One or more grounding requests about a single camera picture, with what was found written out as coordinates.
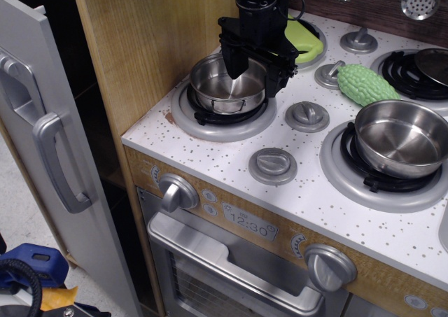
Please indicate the front left black burner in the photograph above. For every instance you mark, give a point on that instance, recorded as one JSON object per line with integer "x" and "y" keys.
{"x": 205, "y": 117}

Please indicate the small steel pot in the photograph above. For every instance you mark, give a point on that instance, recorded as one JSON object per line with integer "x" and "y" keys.
{"x": 218, "y": 93}

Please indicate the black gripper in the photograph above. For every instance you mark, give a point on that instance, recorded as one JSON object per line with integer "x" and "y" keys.
{"x": 259, "y": 35}

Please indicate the black burner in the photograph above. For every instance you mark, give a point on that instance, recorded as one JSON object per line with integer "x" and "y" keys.
{"x": 376, "y": 180}
{"x": 205, "y": 117}
{"x": 400, "y": 70}

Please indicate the large steel pan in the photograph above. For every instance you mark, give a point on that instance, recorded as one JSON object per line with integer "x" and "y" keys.
{"x": 401, "y": 138}

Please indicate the blue clamp tool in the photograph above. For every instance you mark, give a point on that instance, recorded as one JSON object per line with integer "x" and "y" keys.
{"x": 48, "y": 263}

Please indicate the silver oven door handle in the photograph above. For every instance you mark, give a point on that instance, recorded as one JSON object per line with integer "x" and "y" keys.
{"x": 212, "y": 255}

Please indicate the green bitter melon toy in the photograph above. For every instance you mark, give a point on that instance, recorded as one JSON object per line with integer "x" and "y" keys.
{"x": 363, "y": 86}

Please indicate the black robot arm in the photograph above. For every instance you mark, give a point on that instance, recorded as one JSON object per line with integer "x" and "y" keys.
{"x": 282, "y": 5}

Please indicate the hanging steel skimmer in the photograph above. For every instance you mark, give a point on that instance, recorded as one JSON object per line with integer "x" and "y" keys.
{"x": 419, "y": 9}

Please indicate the dark steel pot lid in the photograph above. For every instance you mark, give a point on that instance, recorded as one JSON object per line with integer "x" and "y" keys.
{"x": 433, "y": 63}

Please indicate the front right black burner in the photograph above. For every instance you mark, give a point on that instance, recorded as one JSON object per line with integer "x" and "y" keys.
{"x": 376, "y": 180}

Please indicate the left silver oven knob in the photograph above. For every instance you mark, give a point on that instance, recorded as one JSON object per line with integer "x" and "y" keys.
{"x": 178, "y": 193}

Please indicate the right silver oven knob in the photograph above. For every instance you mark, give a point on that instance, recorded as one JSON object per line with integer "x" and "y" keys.
{"x": 329, "y": 269}

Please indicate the silver oven knob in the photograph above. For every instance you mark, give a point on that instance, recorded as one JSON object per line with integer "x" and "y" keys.
{"x": 329, "y": 269}
{"x": 178, "y": 193}

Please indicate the grey fridge door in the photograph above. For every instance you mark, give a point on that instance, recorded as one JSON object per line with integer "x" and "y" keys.
{"x": 40, "y": 115}

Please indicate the back right black burner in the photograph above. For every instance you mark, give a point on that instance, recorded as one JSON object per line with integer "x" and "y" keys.
{"x": 400, "y": 70}

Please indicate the grey fridge door handle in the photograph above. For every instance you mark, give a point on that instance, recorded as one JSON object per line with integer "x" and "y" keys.
{"x": 44, "y": 133}

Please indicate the oven clock display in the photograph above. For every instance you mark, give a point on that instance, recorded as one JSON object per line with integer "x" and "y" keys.
{"x": 250, "y": 222}

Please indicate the grey stove top knob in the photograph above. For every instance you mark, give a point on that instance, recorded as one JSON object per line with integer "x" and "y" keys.
{"x": 273, "y": 166}
{"x": 359, "y": 42}
{"x": 326, "y": 75}
{"x": 307, "y": 117}

